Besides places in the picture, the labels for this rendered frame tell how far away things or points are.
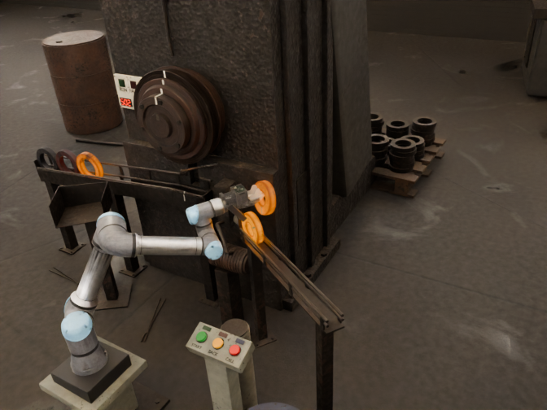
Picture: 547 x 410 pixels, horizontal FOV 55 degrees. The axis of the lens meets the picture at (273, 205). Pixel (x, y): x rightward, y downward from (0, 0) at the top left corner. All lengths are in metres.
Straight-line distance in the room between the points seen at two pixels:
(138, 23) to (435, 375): 2.20
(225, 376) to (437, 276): 1.65
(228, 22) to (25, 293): 2.09
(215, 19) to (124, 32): 0.57
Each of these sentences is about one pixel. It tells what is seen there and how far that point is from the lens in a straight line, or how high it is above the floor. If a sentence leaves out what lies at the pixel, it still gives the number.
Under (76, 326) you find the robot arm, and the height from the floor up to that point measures 0.58.
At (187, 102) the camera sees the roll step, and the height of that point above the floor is 1.22.
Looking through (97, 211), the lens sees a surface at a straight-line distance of 2.95.
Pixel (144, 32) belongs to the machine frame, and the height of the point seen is 1.46.
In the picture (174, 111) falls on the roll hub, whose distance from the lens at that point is 2.43.
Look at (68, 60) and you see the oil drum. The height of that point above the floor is 0.74.
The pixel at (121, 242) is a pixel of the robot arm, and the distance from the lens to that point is 2.10.
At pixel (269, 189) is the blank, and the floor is 0.91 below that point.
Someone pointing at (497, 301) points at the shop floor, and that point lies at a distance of 3.22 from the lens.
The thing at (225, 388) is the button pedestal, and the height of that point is 0.41.
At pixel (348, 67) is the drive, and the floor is 1.13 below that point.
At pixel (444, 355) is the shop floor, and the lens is 2.85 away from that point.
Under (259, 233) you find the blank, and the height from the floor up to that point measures 0.72.
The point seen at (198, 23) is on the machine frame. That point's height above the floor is 1.53.
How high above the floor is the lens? 2.06
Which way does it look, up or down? 32 degrees down
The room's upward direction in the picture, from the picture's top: 4 degrees counter-clockwise
